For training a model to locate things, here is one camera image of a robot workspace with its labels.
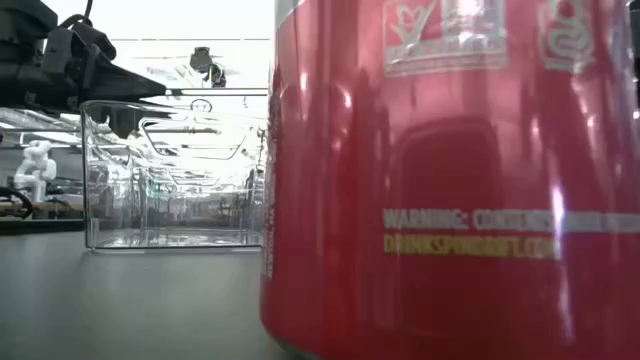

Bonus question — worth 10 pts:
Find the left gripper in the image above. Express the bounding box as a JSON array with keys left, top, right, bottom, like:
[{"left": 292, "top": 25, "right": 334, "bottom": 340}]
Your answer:
[{"left": 0, "top": 33, "right": 171, "bottom": 139}]

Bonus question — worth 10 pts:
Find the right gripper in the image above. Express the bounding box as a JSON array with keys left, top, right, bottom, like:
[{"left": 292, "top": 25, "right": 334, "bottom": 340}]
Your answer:
[{"left": 629, "top": 0, "right": 640, "bottom": 107}]

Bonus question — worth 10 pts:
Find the white red Spindrift can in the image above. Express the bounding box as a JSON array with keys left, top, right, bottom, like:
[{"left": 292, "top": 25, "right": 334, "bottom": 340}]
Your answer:
[{"left": 259, "top": 0, "right": 640, "bottom": 360}]

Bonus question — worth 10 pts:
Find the wooden background workbench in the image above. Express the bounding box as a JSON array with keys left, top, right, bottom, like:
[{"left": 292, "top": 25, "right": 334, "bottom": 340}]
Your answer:
[{"left": 0, "top": 199, "right": 85, "bottom": 221}]

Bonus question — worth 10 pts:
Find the clear plastic bin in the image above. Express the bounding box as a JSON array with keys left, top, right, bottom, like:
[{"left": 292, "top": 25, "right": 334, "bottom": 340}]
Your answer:
[{"left": 80, "top": 99, "right": 269, "bottom": 251}]

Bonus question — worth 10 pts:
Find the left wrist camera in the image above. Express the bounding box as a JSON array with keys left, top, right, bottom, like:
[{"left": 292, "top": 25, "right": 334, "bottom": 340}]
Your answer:
[{"left": 42, "top": 13, "right": 117, "bottom": 76}]

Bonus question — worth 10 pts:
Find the black ceiling cord reel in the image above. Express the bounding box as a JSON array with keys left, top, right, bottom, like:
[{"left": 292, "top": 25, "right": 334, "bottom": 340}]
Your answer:
[{"left": 188, "top": 46, "right": 227, "bottom": 89}]

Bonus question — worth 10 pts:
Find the overhead frame light bar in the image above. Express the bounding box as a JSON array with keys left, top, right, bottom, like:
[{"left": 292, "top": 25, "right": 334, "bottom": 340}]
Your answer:
[{"left": 164, "top": 87, "right": 270, "bottom": 97}]

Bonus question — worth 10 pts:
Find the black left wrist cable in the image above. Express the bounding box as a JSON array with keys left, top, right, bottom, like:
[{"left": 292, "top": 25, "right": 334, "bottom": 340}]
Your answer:
[{"left": 58, "top": 0, "right": 96, "bottom": 29}]

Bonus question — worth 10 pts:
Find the black looped background cable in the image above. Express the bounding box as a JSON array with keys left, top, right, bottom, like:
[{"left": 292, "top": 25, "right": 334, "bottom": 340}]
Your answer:
[{"left": 0, "top": 185, "right": 34, "bottom": 220}]

